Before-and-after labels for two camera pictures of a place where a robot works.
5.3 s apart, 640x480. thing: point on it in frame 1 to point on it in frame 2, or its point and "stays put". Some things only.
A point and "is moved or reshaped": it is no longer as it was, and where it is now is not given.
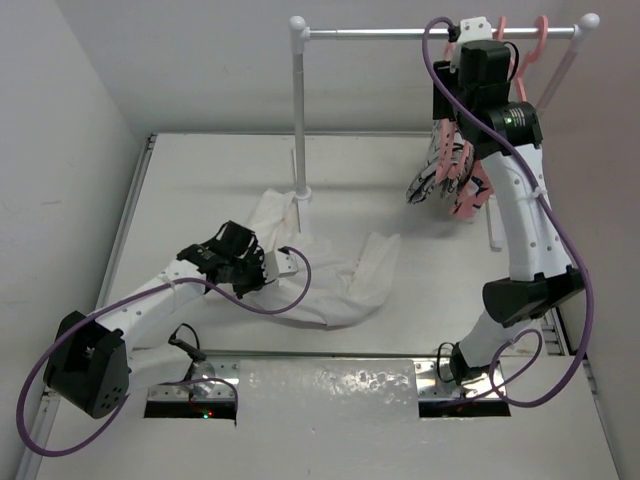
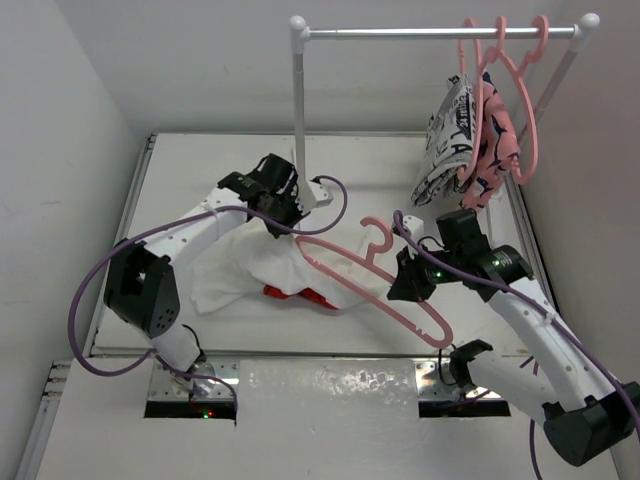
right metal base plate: [436, 379] stays put
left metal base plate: [211, 378] stays put
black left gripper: [257, 258] to [296, 212]
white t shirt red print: [317, 284] is moved or reshaped
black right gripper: [444, 72] to [407, 283]
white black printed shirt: [427, 176] stays put
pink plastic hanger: [453, 159] to [371, 264]
